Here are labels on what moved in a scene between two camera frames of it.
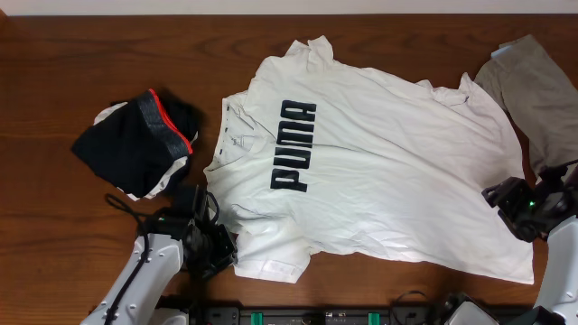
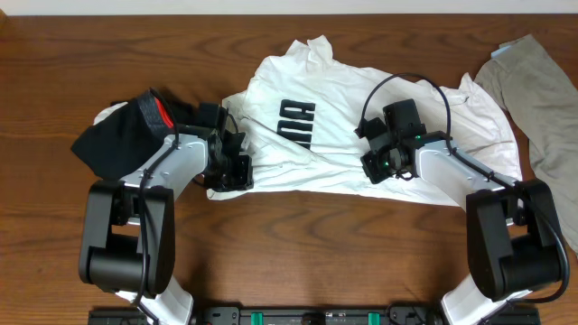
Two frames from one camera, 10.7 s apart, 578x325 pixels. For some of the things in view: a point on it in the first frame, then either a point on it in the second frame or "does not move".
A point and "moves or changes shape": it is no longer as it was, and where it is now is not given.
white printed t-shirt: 321,154 moves or changes shape
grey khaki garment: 540,99 does not move
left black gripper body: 224,246 → 241,169
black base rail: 322,315 does not move
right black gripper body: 523,211 → 381,165
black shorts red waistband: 141,146 does not move
